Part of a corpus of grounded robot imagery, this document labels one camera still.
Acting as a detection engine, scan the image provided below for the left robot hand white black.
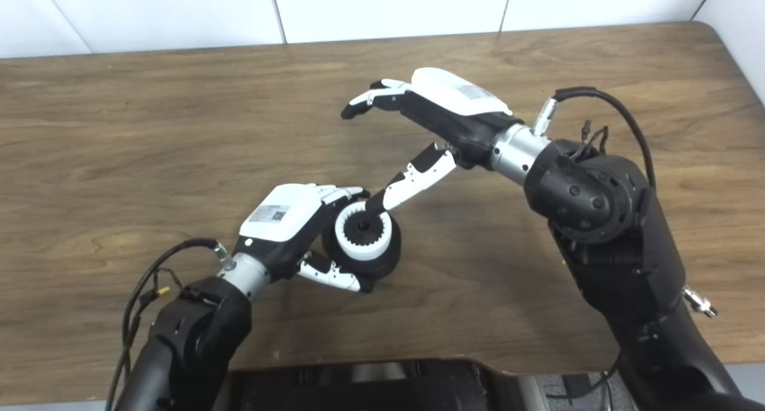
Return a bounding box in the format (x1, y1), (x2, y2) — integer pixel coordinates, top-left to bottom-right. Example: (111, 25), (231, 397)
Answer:
(233, 183), (374, 293)

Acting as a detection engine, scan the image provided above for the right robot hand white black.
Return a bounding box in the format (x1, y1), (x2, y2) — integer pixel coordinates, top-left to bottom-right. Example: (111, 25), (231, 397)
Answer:
(341, 68), (527, 214)

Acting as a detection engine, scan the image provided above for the white toothed ring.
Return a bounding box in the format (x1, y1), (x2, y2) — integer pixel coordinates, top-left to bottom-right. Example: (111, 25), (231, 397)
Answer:
(334, 201), (393, 261)

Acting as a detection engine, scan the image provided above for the round black stepped part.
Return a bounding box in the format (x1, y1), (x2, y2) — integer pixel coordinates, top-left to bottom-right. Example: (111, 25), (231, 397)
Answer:
(322, 199), (402, 280)

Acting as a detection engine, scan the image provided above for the black robot torso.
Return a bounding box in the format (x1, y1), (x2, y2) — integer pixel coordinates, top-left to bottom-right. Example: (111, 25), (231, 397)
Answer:
(227, 358), (533, 411)

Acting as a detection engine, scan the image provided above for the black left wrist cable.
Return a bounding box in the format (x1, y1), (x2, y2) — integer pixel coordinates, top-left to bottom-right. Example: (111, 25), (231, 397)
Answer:
(106, 238), (234, 411)

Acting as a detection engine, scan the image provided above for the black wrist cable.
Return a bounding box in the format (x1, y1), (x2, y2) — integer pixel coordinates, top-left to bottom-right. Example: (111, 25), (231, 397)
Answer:
(532, 87), (657, 191)
(106, 238), (234, 411)

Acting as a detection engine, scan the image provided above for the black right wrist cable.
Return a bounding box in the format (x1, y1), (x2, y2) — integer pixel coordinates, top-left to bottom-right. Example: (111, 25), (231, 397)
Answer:
(532, 87), (657, 191)

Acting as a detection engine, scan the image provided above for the thin black floor cable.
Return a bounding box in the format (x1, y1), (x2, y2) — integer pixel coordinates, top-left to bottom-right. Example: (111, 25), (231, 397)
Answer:
(547, 352), (622, 400)

